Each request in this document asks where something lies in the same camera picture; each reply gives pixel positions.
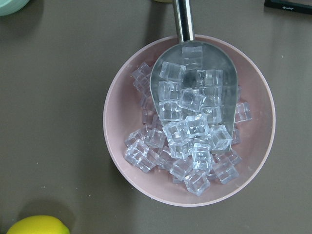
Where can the clear plastic ice cubes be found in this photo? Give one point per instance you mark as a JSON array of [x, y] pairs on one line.
[[148, 148]]

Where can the pink bowl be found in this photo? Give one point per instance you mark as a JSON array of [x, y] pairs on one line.
[[121, 116]]

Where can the metal ice scoop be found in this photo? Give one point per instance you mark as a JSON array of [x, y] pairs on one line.
[[194, 89]]

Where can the yellow lemon near lime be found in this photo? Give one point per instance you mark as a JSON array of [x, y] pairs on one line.
[[39, 224]]

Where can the mint green bowl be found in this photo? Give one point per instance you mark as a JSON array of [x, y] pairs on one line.
[[8, 7]]

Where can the black tray with glasses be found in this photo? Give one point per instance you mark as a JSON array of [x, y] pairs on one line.
[[300, 6]]

